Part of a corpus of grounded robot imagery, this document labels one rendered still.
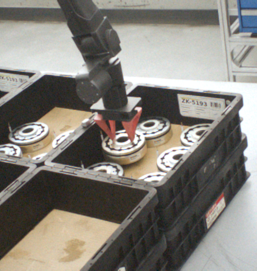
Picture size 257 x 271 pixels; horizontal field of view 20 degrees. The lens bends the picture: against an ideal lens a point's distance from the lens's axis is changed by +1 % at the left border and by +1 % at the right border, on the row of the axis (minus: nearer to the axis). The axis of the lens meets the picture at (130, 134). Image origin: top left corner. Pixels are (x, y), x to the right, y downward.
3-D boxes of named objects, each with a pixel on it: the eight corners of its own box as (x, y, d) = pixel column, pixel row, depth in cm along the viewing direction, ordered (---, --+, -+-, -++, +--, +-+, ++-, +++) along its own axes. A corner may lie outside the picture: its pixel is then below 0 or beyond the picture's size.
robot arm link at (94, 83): (114, 25, 152) (82, 32, 157) (88, 49, 144) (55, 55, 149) (134, 75, 157) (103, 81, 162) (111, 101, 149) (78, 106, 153)
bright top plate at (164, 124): (143, 115, 181) (142, 113, 181) (177, 120, 176) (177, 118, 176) (122, 135, 174) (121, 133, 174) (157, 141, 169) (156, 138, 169)
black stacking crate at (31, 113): (54, 109, 204) (44, 73, 198) (142, 123, 188) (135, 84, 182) (-44, 187, 176) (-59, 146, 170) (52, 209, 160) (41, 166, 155)
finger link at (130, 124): (135, 150, 162) (128, 114, 157) (107, 146, 165) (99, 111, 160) (147, 134, 167) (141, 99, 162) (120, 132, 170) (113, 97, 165)
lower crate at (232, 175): (150, 157, 193) (142, 119, 187) (254, 176, 177) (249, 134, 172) (63, 249, 165) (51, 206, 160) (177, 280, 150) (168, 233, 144)
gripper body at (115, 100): (131, 119, 158) (125, 89, 154) (90, 115, 162) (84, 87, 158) (143, 105, 162) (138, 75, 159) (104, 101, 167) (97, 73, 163)
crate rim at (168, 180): (137, 90, 183) (135, 81, 182) (246, 102, 167) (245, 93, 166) (43, 173, 155) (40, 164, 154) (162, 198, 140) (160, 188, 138)
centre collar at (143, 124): (146, 120, 178) (145, 118, 178) (162, 123, 175) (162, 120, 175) (135, 129, 175) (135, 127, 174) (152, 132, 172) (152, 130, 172)
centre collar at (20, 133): (25, 126, 186) (25, 124, 186) (41, 128, 184) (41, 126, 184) (15, 136, 182) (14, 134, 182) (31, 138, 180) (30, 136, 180)
